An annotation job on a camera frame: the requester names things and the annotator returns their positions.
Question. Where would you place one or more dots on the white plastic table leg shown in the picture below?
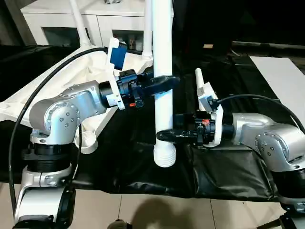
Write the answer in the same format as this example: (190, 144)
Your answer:
(199, 78)
(79, 21)
(163, 47)
(148, 28)

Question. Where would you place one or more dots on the white plastic table top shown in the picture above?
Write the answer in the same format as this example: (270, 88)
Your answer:
(59, 78)

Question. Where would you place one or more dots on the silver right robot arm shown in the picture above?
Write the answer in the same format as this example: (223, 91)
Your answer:
(267, 140)

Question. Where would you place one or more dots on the black work mat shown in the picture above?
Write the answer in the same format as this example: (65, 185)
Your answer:
(143, 171)

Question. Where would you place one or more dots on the small yellow-brown block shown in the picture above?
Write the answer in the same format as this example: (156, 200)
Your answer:
(207, 46)

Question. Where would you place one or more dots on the white cabinet with glass doors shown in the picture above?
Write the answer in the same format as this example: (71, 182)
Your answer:
(107, 19)

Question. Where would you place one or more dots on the white flat board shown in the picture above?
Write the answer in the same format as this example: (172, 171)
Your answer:
(283, 78)

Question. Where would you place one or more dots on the grey curtain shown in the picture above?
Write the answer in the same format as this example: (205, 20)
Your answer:
(12, 21)

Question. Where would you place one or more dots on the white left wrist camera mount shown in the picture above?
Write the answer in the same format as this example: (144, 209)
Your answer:
(113, 64)

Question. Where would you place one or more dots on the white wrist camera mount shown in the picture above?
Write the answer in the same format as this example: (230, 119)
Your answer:
(113, 64)
(209, 95)

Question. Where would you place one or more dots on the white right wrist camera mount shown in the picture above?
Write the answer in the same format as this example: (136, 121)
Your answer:
(209, 95)

